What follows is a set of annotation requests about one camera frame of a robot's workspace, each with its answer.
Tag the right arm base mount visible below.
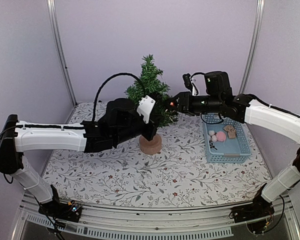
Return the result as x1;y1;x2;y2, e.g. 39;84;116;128
228;203;275;235

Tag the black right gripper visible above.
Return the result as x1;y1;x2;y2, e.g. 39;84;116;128
165;91;222;117

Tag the light blue plastic basket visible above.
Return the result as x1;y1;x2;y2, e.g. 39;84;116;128
201;113;252;164

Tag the white cotton berry sprig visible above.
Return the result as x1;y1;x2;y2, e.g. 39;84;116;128
208;130;218;150

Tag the left aluminium frame post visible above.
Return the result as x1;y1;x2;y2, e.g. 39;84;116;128
46;0;78;107

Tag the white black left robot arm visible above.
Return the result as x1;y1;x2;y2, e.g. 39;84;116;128
0;95;159;217

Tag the right aluminium frame post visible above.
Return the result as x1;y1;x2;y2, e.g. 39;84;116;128
237;0;266;95

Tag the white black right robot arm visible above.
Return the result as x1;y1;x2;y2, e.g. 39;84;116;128
164;71;300;222

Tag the aluminium frame post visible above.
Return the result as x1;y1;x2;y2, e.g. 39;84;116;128
46;0;78;107
237;0;266;95

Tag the small green christmas tree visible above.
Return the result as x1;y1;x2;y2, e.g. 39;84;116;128
123;54;178;155

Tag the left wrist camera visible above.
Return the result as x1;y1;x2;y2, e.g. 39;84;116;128
136;91;162;123

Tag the floral patterned table mat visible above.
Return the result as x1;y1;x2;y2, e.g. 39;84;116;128
43;115;271;208

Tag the aluminium front rail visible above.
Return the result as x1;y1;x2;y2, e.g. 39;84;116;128
11;193;300;240

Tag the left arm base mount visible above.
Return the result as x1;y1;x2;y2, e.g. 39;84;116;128
38;200;82;223

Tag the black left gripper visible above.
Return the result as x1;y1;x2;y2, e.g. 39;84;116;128
113;113;163;145

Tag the pink pompom ornament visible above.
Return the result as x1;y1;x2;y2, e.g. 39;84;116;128
215;131;227;142

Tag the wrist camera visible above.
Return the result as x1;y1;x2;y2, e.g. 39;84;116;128
136;91;162;123
182;73;199;96

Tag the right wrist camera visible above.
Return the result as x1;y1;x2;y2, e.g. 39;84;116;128
182;73;199;96

